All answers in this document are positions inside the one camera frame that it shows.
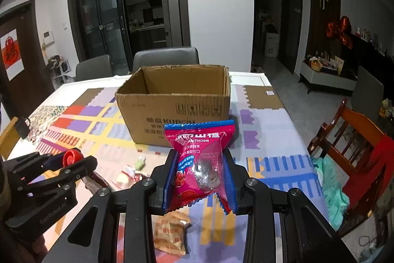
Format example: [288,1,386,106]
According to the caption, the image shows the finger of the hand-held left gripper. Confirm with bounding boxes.
[23,155,98,196]
[4,151,66,181]

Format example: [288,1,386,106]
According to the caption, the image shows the glass sliding door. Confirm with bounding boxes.
[75,0,128,66]

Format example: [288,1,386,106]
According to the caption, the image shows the white carton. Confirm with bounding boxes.
[265,32,279,58]

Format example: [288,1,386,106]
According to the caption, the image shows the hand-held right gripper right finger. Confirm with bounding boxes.
[222,150,358,263]

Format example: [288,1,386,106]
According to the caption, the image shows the wooden board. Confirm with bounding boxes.
[0,117,19,160]

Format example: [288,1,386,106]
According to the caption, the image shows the red foil balloons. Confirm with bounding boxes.
[326,16,354,49]

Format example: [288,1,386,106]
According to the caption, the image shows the white low cabinet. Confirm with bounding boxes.
[298,61,358,94]

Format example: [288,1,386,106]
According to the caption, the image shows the red and white door poster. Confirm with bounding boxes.
[0,29,25,81]

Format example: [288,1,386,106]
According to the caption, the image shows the red cloth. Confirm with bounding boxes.
[342,137,394,219]

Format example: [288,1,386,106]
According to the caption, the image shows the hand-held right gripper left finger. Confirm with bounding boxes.
[51,149,182,263]

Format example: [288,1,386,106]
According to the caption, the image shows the cardboard box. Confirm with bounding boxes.
[115,64,232,148]

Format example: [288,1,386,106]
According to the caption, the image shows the pink snack packet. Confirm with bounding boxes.
[164,120,237,216]

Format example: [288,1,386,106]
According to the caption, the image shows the dark wooden door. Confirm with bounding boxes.
[0,0,54,116]

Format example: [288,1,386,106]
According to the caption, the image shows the dark wardrobe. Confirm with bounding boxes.
[306,0,342,72]

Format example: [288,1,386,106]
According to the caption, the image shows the teal cloth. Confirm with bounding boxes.
[312,156,350,231]

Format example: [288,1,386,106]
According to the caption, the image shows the grey dining chair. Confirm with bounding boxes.
[75,54,112,82]
[351,66,385,125]
[132,47,200,72]

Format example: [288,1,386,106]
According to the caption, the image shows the red round snack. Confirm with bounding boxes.
[62,150,83,167]

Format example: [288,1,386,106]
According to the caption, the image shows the colourful patterned tablecloth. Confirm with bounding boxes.
[6,83,324,263]

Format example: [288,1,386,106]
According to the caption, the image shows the white and red candy packet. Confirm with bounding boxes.
[115,167,145,190]

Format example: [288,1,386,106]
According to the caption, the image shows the white shoe rack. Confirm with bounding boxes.
[46,55,71,85]

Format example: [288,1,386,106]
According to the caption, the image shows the dark red snack packet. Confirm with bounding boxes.
[82,174,103,193]

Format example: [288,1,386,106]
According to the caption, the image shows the small black object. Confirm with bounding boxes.
[14,117,31,139]

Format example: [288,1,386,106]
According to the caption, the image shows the orange snack packet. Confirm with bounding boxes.
[152,209,192,256]

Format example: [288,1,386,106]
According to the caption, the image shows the wooden chair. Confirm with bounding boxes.
[307,98,390,236]

